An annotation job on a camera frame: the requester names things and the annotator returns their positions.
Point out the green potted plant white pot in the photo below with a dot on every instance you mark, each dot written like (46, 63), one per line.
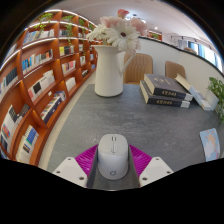
(216, 93)

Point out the pastel cloud print mouse pad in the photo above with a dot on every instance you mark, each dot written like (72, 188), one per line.
(210, 143)

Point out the short orange wooden shelf unit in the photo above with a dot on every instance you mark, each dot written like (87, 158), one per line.
(155, 35)

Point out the white computer mouse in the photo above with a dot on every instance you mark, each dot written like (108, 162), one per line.
(112, 156)

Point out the white jug vase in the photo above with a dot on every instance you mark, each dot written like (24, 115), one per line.
(107, 73)

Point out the white and blue book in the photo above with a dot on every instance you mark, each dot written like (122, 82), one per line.
(203, 101)

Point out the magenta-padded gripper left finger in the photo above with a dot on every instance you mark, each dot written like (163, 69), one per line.
(71, 170)

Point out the long orange wooden shelf unit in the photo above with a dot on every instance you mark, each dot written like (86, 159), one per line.
(36, 83)

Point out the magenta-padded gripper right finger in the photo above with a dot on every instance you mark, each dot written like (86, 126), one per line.
(155, 169)

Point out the tan upholstered chair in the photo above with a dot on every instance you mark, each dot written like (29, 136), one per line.
(175, 69)
(140, 68)

